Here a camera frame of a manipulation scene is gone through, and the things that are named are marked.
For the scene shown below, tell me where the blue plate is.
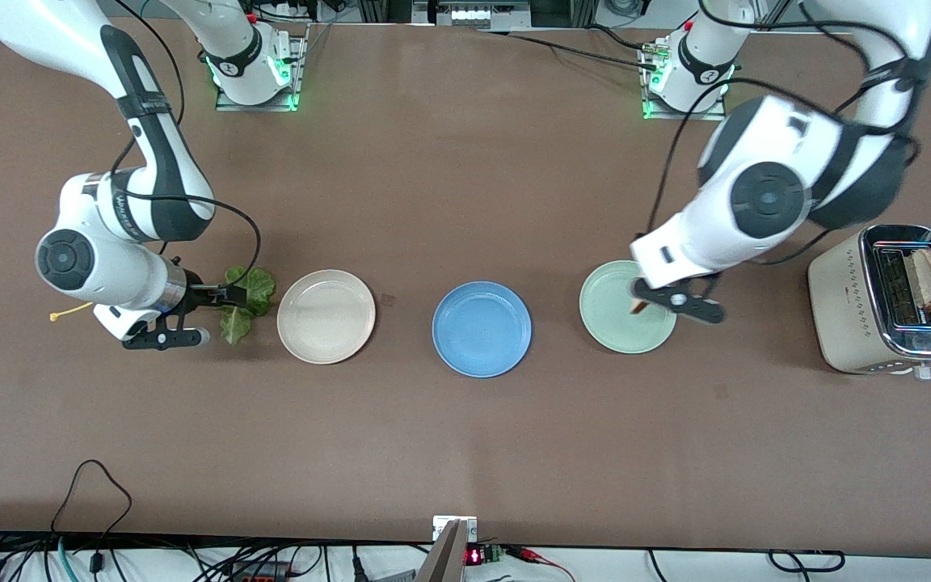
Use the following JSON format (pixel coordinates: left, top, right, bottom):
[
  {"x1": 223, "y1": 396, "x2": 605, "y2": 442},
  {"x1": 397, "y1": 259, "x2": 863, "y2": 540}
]
[{"x1": 432, "y1": 280, "x2": 533, "y2": 379}]

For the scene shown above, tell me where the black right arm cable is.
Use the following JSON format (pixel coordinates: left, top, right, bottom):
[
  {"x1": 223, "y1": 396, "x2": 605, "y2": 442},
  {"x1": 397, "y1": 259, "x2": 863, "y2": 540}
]
[{"x1": 110, "y1": 0, "x2": 263, "y2": 312}]

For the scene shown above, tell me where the black power strip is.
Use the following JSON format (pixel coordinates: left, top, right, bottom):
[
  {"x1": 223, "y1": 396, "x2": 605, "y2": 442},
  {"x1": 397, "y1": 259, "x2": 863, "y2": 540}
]
[{"x1": 219, "y1": 562, "x2": 293, "y2": 582}]

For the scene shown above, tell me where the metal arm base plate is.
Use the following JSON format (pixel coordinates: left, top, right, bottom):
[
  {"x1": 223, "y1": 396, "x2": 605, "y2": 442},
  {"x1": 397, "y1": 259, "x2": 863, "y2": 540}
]
[
  {"x1": 215, "y1": 23, "x2": 306, "y2": 112},
  {"x1": 640, "y1": 40, "x2": 730, "y2": 122}
]

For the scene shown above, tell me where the grey metal pole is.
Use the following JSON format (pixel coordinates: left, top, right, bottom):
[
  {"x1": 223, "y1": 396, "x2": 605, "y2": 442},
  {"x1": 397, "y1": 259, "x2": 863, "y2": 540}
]
[{"x1": 415, "y1": 520, "x2": 468, "y2": 582}]

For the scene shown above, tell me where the flat black cable loop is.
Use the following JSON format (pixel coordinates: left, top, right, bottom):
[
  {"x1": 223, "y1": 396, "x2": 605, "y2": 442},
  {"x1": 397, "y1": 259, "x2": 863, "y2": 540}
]
[{"x1": 767, "y1": 550, "x2": 846, "y2": 572}]

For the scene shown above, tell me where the white device on frame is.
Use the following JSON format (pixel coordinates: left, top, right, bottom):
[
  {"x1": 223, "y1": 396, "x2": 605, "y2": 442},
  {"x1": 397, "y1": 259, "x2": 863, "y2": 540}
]
[{"x1": 413, "y1": 0, "x2": 533, "y2": 29}]

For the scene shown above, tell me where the beige plate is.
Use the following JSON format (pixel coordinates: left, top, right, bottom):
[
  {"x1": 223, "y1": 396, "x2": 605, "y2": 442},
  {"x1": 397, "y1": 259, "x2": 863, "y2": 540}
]
[{"x1": 276, "y1": 269, "x2": 377, "y2": 365}]

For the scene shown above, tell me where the green lettuce leaf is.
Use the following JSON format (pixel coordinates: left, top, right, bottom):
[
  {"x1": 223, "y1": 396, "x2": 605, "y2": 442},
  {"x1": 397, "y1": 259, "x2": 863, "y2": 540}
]
[{"x1": 219, "y1": 267, "x2": 277, "y2": 346}]

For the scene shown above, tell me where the cream and chrome toaster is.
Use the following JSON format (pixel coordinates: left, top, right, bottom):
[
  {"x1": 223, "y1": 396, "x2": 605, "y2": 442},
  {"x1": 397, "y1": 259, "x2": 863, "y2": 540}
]
[{"x1": 807, "y1": 224, "x2": 931, "y2": 381}]

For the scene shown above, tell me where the black cable across table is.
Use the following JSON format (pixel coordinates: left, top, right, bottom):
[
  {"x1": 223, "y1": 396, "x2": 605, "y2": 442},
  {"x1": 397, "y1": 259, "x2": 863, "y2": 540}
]
[{"x1": 486, "y1": 29, "x2": 660, "y2": 70}]

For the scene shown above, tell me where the white metal edge bracket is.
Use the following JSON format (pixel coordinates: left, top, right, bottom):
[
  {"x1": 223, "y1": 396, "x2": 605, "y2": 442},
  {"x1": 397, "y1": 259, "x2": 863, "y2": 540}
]
[{"x1": 432, "y1": 515, "x2": 478, "y2": 542}]

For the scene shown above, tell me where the thin black looped cable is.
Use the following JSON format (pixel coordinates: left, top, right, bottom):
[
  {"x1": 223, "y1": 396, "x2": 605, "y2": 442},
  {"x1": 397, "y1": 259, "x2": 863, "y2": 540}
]
[{"x1": 49, "y1": 459, "x2": 133, "y2": 576}]

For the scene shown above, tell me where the pale green plate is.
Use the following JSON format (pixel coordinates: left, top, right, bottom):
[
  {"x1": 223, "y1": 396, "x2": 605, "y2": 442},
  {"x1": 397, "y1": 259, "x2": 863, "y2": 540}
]
[{"x1": 579, "y1": 260, "x2": 678, "y2": 355}]

